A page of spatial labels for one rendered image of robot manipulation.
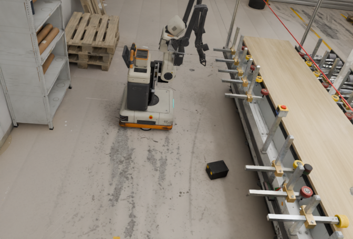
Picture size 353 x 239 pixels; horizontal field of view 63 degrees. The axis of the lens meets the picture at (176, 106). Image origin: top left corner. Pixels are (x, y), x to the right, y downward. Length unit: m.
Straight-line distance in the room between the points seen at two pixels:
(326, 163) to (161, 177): 1.62
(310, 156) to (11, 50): 2.90
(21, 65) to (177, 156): 1.92
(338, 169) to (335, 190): 0.24
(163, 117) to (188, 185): 0.87
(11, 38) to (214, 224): 2.61
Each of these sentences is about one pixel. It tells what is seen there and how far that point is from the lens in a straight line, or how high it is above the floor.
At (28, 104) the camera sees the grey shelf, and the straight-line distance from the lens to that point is 3.60.
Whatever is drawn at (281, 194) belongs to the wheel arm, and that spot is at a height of 0.86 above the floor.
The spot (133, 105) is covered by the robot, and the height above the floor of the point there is 0.37.
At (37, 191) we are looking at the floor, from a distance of 3.21.
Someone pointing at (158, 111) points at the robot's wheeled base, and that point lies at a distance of 3.54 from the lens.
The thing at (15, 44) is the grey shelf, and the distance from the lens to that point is 3.22.
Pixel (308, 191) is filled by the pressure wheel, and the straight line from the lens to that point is 2.35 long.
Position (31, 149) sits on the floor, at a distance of 3.59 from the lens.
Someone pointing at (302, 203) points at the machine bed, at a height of 0.66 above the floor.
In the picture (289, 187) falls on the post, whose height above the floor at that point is 0.90.
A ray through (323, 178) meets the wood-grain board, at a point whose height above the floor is 0.90.
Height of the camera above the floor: 2.52
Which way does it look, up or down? 38 degrees down
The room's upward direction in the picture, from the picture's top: 9 degrees clockwise
